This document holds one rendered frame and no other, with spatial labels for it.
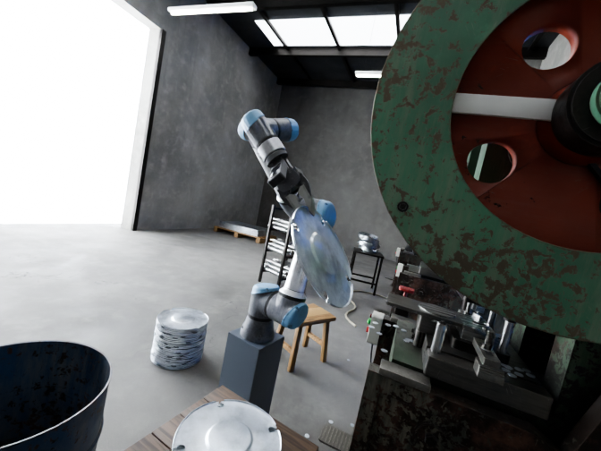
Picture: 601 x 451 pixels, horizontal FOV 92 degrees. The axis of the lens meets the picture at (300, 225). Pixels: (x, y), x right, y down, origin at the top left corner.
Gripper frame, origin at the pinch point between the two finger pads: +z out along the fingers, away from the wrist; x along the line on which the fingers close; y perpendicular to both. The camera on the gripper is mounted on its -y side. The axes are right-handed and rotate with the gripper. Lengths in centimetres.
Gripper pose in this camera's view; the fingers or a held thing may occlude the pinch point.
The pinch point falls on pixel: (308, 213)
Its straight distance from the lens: 81.6
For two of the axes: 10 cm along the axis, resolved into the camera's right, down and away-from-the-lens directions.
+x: -8.0, 5.4, 2.6
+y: 2.9, -0.3, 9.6
